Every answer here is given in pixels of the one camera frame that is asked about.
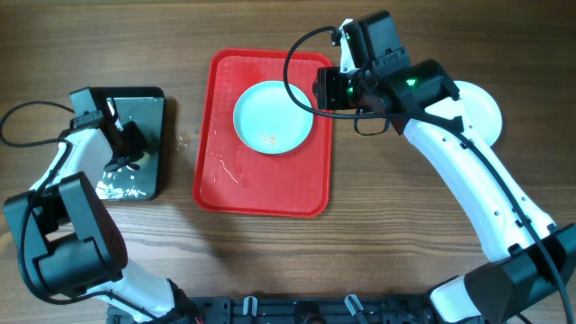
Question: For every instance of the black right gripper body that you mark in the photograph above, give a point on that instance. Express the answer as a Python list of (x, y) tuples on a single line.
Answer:
[(342, 92)]

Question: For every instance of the light blue stained plate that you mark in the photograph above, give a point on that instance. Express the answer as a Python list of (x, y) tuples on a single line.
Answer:
[(267, 120)]

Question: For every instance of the green and yellow sponge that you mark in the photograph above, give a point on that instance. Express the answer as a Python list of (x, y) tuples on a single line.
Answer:
[(138, 163)]

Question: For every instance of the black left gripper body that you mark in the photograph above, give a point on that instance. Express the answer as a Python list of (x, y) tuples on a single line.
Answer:
[(134, 145)]

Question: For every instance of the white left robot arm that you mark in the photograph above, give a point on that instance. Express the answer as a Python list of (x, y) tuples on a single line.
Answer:
[(68, 246)]

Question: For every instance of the black water tray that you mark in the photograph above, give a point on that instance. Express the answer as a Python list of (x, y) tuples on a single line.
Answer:
[(145, 105)]

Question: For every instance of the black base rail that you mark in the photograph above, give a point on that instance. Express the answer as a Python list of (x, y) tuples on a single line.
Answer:
[(352, 309)]

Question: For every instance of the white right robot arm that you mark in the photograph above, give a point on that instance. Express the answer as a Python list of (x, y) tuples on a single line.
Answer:
[(453, 125)]

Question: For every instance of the white stained plate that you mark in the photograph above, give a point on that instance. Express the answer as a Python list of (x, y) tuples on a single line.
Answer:
[(480, 112)]

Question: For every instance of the red plastic tray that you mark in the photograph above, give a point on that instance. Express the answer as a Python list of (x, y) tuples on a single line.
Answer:
[(231, 177)]

